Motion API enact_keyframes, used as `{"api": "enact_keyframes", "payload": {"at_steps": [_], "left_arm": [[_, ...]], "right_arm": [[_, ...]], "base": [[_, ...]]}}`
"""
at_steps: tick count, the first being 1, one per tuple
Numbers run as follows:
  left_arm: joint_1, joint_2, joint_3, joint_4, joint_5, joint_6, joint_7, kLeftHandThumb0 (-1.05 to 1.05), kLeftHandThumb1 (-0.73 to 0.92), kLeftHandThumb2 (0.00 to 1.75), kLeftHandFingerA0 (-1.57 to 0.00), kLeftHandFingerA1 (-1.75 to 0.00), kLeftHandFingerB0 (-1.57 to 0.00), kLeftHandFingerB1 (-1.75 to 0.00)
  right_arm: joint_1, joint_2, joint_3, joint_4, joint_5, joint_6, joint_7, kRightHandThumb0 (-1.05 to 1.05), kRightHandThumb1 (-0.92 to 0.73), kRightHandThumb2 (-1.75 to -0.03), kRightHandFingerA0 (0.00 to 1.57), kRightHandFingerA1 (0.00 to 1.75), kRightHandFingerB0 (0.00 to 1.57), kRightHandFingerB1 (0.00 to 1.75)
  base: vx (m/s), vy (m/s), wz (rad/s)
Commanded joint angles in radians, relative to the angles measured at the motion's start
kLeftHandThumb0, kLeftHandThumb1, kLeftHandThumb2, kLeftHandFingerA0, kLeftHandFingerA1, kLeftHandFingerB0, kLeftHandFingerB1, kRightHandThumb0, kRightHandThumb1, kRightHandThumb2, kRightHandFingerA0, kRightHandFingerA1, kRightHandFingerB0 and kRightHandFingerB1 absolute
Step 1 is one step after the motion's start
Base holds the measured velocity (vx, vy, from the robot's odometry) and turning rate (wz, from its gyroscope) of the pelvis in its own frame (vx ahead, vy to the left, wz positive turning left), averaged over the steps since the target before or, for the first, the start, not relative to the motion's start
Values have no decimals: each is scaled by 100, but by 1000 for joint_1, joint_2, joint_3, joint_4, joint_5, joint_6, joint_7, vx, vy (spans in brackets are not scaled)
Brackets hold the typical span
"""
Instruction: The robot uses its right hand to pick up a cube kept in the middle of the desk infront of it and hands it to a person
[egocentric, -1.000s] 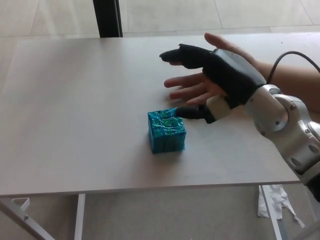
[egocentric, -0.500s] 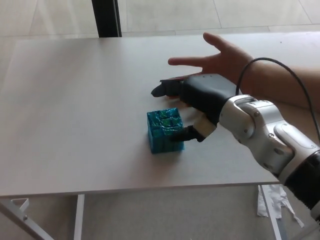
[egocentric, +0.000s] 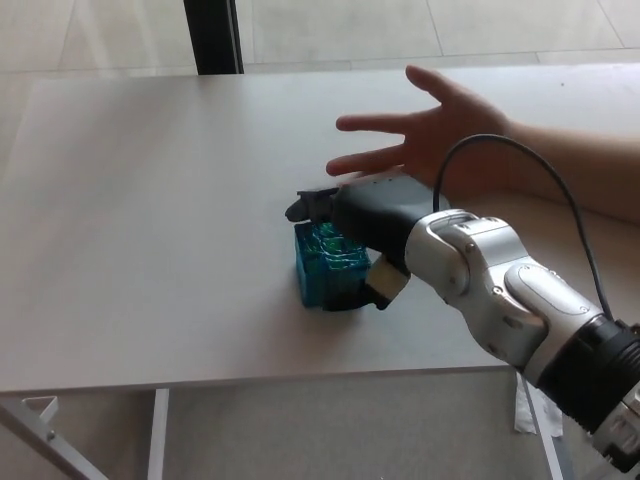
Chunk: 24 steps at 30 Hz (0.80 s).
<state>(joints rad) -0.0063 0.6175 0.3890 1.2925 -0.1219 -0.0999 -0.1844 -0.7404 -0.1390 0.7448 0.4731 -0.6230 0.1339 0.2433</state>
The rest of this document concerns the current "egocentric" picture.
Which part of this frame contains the white upright table leg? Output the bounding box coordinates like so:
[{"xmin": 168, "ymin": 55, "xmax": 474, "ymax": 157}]
[{"xmin": 145, "ymin": 388, "xmax": 170, "ymax": 480}]

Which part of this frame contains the bare person's forearm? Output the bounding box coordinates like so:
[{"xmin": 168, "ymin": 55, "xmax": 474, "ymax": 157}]
[{"xmin": 507, "ymin": 119, "xmax": 640, "ymax": 225}]

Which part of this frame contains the blue green patterned cube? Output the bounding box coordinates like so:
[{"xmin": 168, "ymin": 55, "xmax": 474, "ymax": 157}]
[{"xmin": 293, "ymin": 222, "xmax": 374, "ymax": 311}]

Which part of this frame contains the black door frame post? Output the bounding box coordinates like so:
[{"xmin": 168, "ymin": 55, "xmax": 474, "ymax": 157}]
[{"xmin": 182, "ymin": 0, "xmax": 245, "ymax": 76}]

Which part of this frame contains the white diagonal table brace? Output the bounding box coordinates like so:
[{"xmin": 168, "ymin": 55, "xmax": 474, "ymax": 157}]
[{"xmin": 0, "ymin": 402, "xmax": 96, "ymax": 480}]

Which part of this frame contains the white metal table bracket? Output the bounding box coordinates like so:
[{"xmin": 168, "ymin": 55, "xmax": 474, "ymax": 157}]
[{"xmin": 22, "ymin": 395, "xmax": 60, "ymax": 427}]

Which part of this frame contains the white slanted table leg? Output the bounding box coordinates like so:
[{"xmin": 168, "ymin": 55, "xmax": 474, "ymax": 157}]
[{"xmin": 522, "ymin": 384, "xmax": 565, "ymax": 480}]

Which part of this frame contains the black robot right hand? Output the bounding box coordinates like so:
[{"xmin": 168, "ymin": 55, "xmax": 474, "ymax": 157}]
[{"xmin": 282, "ymin": 174, "xmax": 452, "ymax": 313}]

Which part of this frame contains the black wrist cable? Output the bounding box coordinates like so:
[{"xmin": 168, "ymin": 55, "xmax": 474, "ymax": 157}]
[{"xmin": 432, "ymin": 133, "xmax": 617, "ymax": 321}]

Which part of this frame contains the bare person's hand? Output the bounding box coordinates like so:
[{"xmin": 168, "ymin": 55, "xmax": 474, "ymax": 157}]
[{"xmin": 324, "ymin": 64, "xmax": 517, "ymax": 195}]

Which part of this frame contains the white torn paper scrap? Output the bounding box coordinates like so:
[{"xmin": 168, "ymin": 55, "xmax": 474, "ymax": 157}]
[{"xmin": 513, "ymin": 374, "xmax": 564, "ymax": 436}]

